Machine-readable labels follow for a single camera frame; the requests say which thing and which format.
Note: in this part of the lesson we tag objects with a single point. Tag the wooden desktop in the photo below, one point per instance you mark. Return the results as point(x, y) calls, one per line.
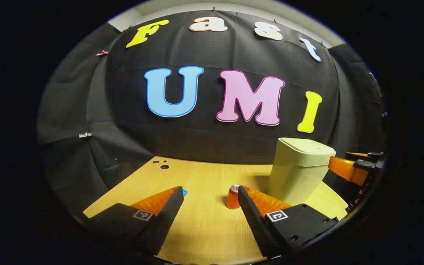
point(204, 221)

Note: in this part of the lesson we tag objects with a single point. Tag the black backdrop cloth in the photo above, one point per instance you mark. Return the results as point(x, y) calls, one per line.
point(123, 110)

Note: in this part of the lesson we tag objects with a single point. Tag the pale green desktop garbage bin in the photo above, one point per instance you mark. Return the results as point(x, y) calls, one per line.
point(296, 173)

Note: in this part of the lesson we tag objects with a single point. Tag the orange pop can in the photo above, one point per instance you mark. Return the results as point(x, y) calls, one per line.
point(231, 200)

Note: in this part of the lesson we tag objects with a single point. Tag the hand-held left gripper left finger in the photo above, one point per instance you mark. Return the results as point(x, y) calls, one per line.
point(168, 215)

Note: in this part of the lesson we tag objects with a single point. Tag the blue paper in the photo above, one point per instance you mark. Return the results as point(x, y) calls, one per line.
point(185, 192)

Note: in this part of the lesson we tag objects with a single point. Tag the white clip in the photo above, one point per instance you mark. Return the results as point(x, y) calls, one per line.
point(85, 135)

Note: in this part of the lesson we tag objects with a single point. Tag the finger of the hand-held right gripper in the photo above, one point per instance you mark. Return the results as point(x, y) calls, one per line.
point(363, 155)
point(346, 169)

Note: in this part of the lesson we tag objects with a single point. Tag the copper clip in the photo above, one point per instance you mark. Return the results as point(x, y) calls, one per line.
point(102, 53)

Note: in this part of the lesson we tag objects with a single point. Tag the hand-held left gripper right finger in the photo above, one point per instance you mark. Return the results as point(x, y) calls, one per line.
point(252, 217)

